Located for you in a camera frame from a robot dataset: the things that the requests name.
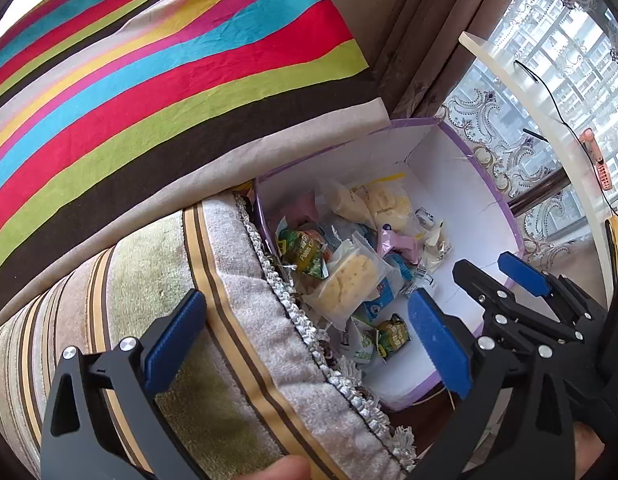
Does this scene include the dark window rail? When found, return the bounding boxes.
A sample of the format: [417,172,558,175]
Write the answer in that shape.
[506,167,570,216]

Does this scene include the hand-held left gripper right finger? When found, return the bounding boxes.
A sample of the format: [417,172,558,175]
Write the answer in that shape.
[408,287,577,480]

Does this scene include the clear cream cake packet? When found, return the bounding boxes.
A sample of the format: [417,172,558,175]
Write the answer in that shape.
[301,232,390,321]

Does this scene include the black cable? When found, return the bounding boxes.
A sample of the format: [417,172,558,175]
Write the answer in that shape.
[514,59,617,221]

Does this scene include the purple white cardboard box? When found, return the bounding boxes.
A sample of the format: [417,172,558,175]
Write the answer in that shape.
[251,117,524,413]

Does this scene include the beige curtain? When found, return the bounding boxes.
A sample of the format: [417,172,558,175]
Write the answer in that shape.
[316,0,544,121]

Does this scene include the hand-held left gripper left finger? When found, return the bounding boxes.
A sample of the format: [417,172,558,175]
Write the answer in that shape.
[40,288,208,480]

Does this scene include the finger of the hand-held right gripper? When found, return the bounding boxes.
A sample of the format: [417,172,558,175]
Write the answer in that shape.
[498,252,607,331]
[453,259,584,347]

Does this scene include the colourful striped blanket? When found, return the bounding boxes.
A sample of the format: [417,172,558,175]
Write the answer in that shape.
[0,0,390,321]

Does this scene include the person's left hand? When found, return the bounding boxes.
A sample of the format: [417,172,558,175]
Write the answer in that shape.
[229,455,312,480]

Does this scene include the white lace curtain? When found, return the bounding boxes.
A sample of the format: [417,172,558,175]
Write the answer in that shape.
[441,0,618,261]

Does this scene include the pink plastic clip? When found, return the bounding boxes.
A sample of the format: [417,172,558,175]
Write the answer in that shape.
[579,129,614,192]

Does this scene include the white curved table edge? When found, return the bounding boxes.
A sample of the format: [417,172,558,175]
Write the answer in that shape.
[459,31,618,306]

